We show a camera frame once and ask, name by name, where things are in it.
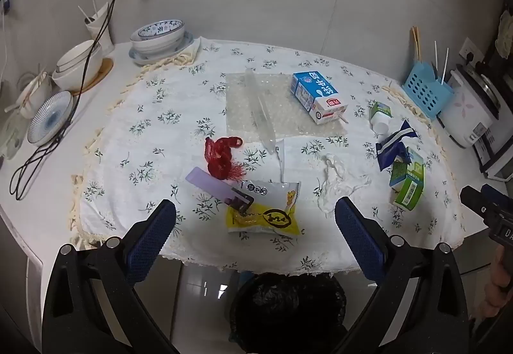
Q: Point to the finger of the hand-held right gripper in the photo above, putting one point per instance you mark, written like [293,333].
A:
[475,202]
[497,194]

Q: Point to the plain white bowl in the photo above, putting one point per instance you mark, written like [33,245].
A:
[68,79]
[74,57]

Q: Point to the white kitchen appliance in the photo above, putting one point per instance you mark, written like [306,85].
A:
[495,157]

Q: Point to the person's right hand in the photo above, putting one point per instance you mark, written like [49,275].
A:
[501,282]

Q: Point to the white utensil cup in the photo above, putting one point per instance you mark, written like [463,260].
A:
[102,33]

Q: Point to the light blue utensil basket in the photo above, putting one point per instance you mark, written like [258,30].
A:
[421,91]

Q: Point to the white crumpled plastic film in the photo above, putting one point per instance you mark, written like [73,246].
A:
[332,173]

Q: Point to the white floral tasselled tablecloth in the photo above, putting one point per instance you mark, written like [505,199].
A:
[160,161]

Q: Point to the white plastic stick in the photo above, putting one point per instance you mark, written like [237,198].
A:
[436,55]
[444,65]

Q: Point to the white bottle green label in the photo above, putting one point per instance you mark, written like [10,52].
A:
[380,119]

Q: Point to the white rice cooker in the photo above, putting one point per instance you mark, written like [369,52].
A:
[461,109]

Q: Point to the clear plastic wrapper strip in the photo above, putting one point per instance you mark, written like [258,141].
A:
[281,161]

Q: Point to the round wooden coaster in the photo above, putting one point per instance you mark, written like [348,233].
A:
[102,71]

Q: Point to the blue white milk carton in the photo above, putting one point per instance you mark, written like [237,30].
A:
[312,91]

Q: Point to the clear plastic tube bag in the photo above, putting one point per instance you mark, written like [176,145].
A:
[258,105]

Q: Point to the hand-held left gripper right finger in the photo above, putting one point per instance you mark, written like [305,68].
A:
[358,242]

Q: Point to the red mesh net bag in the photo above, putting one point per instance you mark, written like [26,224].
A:
[216,161]

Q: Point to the yellow snack packet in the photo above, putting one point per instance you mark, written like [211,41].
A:
[260,218]

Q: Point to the dark blue white wrapper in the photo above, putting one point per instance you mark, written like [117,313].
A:
[390,145]

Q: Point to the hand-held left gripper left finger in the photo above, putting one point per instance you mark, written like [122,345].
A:
[150,242]

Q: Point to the black bag lined trash bin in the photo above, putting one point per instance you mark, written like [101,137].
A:
[280,310]

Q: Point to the hanging pale cloth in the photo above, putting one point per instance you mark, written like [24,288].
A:
[505,33]

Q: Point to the white single wall socket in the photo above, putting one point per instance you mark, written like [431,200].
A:
[472,51]

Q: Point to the clear bubble wrap sheet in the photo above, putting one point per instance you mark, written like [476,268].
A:
[292,117]

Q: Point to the green white drink carton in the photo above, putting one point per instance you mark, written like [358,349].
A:
[408,186]

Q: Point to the blue striped plate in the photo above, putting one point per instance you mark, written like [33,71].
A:
[50,119]

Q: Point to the blue floral patterned plate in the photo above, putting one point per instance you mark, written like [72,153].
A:
[138,57]

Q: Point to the wooden chopstick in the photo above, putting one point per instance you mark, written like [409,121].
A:
[412,43]
[418,43]

